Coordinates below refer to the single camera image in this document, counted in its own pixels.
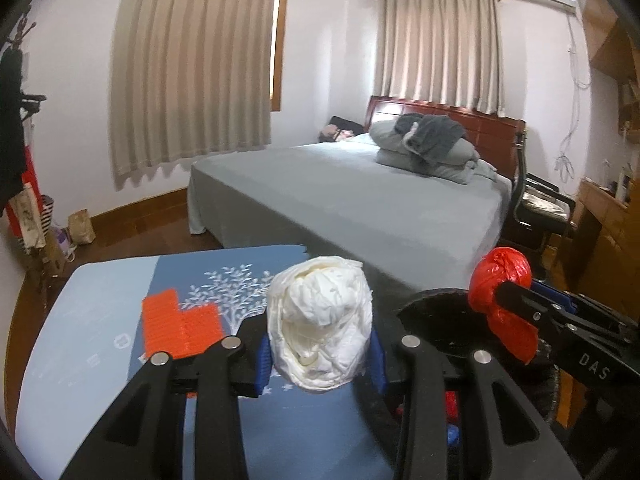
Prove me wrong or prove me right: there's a narrow beige curtain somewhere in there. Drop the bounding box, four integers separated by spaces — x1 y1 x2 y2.
381 0 503 115

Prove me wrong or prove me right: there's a blue tablecloth with tree print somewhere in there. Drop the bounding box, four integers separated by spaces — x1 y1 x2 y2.
15 244 406 480

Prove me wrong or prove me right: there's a beige tote bag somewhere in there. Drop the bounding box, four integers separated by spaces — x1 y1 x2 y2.
7 182 48 251

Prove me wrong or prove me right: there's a wooden wall shelf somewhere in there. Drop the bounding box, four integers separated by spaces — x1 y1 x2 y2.
582 0 640 143

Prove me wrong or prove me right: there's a striped bag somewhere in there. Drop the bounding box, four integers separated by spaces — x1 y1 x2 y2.
41 195 57 241

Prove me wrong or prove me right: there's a white plastic bag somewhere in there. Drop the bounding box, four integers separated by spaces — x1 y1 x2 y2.
266 256 376 393

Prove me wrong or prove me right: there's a brown paper bag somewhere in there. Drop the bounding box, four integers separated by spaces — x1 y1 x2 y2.
67 208 97 246

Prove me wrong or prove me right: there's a wooden desk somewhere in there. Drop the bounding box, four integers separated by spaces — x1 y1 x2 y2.
542 177 640 321

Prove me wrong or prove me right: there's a cardboard box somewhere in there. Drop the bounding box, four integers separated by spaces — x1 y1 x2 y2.
35 232 68 281

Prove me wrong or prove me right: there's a folded grey quilt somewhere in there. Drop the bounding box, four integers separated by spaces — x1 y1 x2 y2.
369 120 498 186

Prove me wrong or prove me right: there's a small purple appliance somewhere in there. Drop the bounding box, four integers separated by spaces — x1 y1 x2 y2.
56 227 76 263

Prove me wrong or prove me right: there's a wide beige curtain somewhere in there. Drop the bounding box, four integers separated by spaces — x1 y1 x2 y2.
109 0 281 191

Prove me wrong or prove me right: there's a white cable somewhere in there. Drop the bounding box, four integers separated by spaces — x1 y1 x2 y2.
554 15 591 183

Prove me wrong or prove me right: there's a wooden coat rack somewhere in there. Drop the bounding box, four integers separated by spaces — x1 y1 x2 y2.
10 7 38 56

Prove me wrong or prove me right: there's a wooden headboard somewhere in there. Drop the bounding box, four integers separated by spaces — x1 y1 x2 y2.
365 95 527 181

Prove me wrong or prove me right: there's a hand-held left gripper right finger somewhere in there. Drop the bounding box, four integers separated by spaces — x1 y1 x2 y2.
369 330 583 480

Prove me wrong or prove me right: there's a dark grey blanket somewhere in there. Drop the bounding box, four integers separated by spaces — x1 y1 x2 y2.
395 114 468 163

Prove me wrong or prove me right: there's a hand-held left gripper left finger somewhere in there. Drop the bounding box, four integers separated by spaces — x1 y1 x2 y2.
59 312 273 480

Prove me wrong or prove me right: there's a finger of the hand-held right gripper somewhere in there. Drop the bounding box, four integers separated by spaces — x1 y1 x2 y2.
530 280 640 343
492 281 581 341

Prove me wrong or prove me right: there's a grey bed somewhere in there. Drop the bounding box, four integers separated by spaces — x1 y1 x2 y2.
187 137 513 306

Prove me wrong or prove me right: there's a black office chair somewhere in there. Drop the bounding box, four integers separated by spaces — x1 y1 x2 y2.
502 130 576 261

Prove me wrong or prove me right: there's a bin with black liner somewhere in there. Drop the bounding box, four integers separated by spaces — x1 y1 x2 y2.
395 287 566 431

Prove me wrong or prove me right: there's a red plastic bag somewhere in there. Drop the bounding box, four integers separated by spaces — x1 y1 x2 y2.
468 247 540 366

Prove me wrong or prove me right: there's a red shopping bag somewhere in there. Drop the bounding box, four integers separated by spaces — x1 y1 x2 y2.
22 142 43 211

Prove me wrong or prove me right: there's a dark cloth bundle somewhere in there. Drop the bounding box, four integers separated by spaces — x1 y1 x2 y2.
320 116 368 143

